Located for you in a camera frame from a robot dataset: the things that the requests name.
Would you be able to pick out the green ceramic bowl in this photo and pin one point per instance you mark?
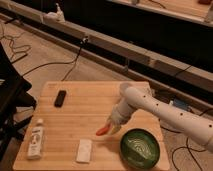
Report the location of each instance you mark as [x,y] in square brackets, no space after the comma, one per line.
[139,149]

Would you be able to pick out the white plastic bottle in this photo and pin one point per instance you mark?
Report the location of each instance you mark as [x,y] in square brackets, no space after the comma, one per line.
[36,140]

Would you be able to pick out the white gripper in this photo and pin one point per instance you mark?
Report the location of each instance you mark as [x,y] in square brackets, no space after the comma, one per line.
[117,118]

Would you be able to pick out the blue power box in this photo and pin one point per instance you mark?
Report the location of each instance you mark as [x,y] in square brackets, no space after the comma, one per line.
[179,104]

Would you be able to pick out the black rectangular remote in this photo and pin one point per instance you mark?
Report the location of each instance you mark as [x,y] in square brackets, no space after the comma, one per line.
[60,98]

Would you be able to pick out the black chair frame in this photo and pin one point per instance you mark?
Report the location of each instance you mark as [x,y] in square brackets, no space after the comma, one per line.
[13,94]

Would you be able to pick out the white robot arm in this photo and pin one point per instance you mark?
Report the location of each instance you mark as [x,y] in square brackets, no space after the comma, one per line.
[197,128]

